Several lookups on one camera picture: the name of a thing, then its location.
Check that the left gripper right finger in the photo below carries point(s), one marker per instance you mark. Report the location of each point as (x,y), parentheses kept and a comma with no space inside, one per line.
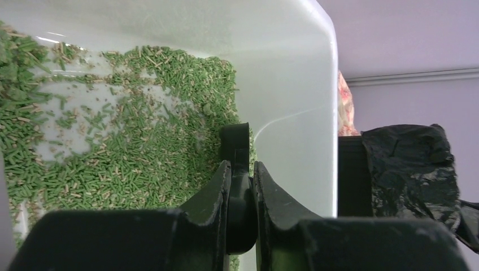
(291,237)

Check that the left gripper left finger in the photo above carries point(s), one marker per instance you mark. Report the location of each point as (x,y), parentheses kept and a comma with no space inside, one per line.
(190,237)

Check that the black trash bin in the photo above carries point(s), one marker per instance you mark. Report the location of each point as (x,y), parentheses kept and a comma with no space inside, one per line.
(354,178)

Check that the black litter scoop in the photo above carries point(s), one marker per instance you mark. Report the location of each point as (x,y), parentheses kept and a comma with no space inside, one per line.
(242,222)

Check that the white plastic litter box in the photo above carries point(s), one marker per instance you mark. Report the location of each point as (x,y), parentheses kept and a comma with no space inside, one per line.
(118,105)

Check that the pink floral cloth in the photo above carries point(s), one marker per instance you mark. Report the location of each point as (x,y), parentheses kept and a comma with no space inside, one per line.
(346,110)

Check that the black garbage bag liner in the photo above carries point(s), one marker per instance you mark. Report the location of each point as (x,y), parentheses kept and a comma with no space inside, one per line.
(413,175)

